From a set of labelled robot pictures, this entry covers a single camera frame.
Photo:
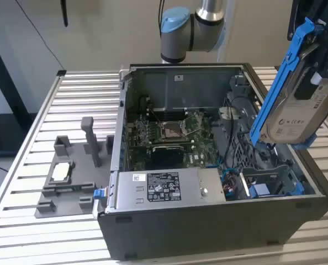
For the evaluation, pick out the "hard disk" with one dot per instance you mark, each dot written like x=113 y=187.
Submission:
x=291 y=121

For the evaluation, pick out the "black hanging antenna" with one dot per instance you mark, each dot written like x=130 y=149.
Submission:
x=64 y=13

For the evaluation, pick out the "black open PC case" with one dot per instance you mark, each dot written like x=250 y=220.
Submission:
x=194 y=232

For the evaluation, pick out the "grey metal disk bay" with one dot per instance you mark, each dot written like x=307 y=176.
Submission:
x=241 y=149

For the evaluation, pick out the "black table corner cap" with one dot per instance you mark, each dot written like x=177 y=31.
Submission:
x=62 y=73

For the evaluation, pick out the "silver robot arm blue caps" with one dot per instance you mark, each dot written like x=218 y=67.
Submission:
x=180 y=36

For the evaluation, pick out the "black stand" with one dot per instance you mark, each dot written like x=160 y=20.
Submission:
x=4 y=132

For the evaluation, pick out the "blue disk carrier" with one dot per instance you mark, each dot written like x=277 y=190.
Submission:
x=259 y=191

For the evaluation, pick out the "grey parts rack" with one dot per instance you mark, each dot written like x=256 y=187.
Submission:
x=78 y=165

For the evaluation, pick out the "green motherboard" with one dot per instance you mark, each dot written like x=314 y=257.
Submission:
x=202 y=143

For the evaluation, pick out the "black RAM slot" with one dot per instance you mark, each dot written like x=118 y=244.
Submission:
x=169 y=114

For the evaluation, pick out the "black graphics card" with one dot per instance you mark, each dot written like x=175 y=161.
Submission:
x=168 y=156

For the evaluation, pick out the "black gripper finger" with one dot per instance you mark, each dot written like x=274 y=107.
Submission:
x=304 y=88

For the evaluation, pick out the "silver power supply unit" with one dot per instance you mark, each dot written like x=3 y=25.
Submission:
x=125 y=193

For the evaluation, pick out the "CPU socket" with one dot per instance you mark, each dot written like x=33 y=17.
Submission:
x=171 y=131

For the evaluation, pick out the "silver CPU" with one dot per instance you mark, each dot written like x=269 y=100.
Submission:
x=61 y=172

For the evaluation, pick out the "thin metal locking lever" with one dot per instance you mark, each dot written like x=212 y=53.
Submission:
x=155 y=116

